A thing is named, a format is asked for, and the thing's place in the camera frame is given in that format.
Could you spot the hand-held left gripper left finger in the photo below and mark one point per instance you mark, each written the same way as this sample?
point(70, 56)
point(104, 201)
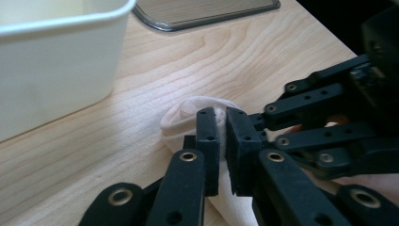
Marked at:
point(207, 147)

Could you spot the pale pink sock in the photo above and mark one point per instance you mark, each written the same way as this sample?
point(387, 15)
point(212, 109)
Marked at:
point(185, 116)

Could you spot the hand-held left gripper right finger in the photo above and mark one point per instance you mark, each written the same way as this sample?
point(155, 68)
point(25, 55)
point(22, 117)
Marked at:
point(243, 150)

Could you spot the white divided storage box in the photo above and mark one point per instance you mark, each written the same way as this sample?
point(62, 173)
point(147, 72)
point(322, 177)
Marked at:
point(56, 69)

